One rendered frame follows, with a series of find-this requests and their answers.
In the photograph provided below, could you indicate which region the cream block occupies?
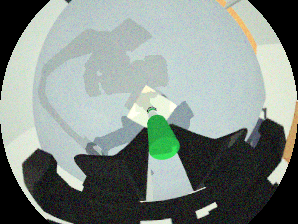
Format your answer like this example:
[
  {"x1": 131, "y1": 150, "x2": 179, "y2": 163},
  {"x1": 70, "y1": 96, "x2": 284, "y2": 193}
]
[{"x1": 128, "y1": 85, "x2": 177, "y2": 128}]

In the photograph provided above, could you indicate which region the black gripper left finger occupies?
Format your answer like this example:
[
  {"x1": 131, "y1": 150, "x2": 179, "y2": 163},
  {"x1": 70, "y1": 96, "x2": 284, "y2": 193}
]
[{"x1": 73, "y1": 128, "x2": 149, "y2": 201}]

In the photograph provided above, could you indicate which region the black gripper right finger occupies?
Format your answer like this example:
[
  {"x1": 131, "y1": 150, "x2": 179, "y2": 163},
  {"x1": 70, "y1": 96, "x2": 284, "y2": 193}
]
[{"x1": 169, "y1": 124, "x2": 247, "y2": 192}]

